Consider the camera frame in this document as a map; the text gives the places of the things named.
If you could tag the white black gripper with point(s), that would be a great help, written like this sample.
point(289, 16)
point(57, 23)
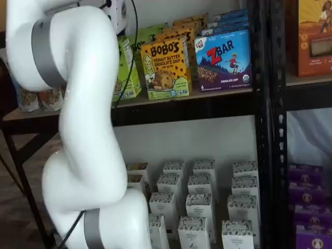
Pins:
point(120, 13)

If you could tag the green Bobo's apple pie box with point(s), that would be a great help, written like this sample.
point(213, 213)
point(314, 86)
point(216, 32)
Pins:
point(129, 83)
point(137, 48)
point(155, 28)

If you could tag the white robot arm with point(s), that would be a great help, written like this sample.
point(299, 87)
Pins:
point(83, 129)

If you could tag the yellow Bobo's peanut butter box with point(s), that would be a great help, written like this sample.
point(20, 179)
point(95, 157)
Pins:
point(192, 23)
point(166, 67)
point(189, 44)

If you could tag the blue ZBar box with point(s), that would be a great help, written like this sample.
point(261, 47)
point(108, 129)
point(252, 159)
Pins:
point(228, 21)
point(228, 28)
point(230, 14)
point(223, 64)

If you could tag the black metal shelf rack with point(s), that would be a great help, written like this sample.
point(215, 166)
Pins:
point(181, 109)

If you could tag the particle board shelf with snacks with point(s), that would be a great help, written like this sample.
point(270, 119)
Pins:
point(31, 115)

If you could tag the yellow white granola box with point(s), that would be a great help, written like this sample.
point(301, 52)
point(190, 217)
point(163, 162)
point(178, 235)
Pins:
point(135, 182)
point(138, 168)

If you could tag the white floral print box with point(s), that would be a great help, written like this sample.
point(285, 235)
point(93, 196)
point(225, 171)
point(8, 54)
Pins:
point(168, 184)
point(199, 184)
point(174, 168)
point(199, 206)
point(193, 233)
point(237, 236)
point(204, 167)
point(245, 168)
point(245, 186)
point(242, 207)
point(161, 205)
point(160, 233)

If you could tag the orange snack box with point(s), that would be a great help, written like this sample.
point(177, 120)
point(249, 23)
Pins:
point(313, 39)

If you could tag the purple snack box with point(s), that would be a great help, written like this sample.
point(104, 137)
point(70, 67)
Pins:
point(313, 218)
point(307, 194)
point(315, 240)
point(306, 173)

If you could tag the orange label granola bag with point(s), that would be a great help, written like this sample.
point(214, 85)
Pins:
point(52, 98)

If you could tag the neighbouring black metal rack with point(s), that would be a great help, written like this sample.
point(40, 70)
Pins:
point(278, 129)

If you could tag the white plastic bag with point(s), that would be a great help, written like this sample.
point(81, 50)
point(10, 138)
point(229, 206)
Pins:
point(308, 135)

